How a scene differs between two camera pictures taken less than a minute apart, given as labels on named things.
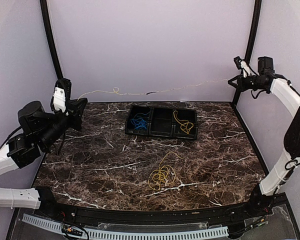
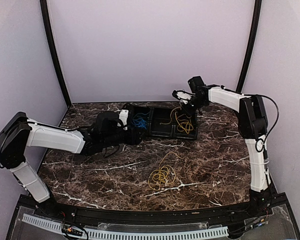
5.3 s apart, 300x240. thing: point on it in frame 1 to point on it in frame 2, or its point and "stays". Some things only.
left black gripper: x=76 y=107 to x=134 y=138
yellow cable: x=165 y=174 stays
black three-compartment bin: x=162 y=122 stays
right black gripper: x=240 y=86 to x=188 y=110
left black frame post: x=57 y=63 stays
